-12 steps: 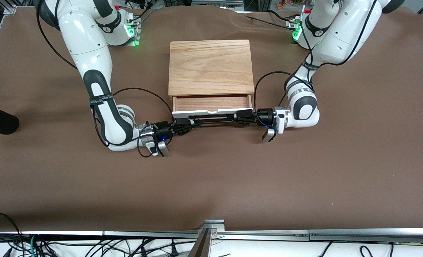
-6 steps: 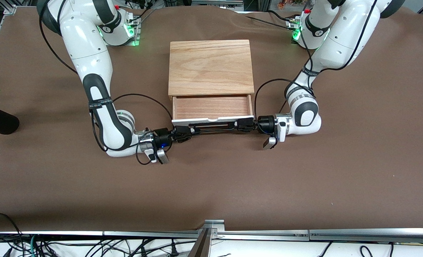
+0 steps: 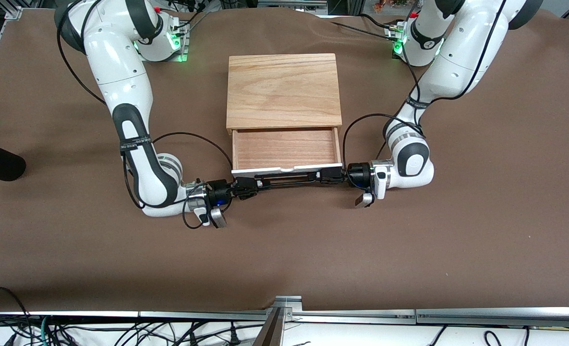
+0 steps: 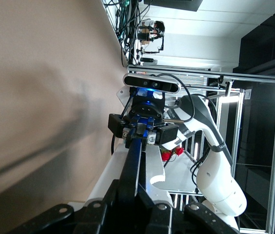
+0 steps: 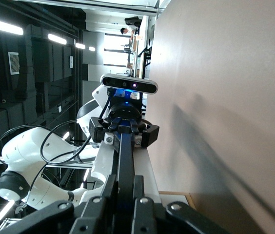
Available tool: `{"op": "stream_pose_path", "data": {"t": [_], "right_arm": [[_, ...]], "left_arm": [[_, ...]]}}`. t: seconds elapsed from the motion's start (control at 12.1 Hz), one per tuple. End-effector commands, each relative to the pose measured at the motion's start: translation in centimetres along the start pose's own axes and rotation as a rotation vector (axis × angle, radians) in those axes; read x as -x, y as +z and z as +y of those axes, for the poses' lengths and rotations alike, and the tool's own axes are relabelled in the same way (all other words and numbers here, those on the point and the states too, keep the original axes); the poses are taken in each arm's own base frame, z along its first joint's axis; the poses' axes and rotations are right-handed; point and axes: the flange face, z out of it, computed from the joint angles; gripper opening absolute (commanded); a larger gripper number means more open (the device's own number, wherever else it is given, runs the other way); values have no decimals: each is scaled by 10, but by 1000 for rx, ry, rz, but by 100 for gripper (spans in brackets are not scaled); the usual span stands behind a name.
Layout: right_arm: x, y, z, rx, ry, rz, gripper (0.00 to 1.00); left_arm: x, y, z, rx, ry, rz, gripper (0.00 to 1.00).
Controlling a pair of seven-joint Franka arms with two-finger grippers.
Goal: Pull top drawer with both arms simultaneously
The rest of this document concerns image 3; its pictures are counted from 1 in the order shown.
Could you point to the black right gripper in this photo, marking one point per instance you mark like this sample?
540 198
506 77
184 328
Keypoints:
216 188

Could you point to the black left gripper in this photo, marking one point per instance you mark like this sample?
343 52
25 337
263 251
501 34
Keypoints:
357 174

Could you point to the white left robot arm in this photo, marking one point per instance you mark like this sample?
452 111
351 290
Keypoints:
457 62

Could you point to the light wooden drawer cabinet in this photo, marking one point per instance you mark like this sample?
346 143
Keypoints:
284 91

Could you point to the brown table cover mat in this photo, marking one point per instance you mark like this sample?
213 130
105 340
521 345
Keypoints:
284 250

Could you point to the colourful small objects pile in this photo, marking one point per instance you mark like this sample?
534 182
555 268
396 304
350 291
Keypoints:
390 5

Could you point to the long aluminium table rail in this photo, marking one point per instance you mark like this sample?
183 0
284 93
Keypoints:
361 316

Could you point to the aluminium camera mount post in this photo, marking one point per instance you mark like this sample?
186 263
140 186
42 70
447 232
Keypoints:
272 331

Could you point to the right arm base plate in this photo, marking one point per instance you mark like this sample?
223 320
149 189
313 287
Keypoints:
184 48

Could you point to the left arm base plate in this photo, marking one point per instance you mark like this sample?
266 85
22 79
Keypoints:
394 33

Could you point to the aluminium frame bar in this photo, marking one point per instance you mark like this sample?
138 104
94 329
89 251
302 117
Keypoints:
289 3

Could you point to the thin white table rail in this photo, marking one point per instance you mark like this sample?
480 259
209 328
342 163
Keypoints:
73 314

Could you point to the wide aluminium table rail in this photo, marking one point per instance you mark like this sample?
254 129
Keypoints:
505 317

